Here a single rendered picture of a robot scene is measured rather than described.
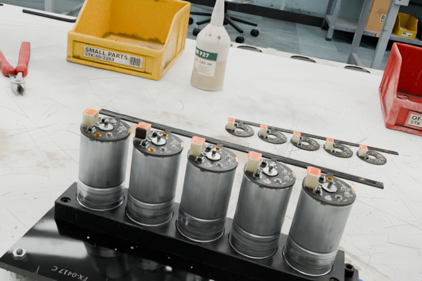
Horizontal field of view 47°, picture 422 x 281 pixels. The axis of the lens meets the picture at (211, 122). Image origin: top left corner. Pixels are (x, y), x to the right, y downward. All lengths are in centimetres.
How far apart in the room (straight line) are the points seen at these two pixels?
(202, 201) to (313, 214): 5
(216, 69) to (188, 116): 8
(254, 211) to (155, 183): 5
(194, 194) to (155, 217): 3
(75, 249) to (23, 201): 6
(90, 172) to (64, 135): 13
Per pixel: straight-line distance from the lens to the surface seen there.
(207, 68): 48
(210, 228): 24
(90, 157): 25
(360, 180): 25
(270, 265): 24
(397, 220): 36
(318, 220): 23
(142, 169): 24
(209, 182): 23
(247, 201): 23
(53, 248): 25
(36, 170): 33
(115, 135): 24
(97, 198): 26
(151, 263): 25
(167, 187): 24
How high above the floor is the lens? 92
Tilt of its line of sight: 25 degrees down
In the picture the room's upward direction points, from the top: 10 degrees clockwise
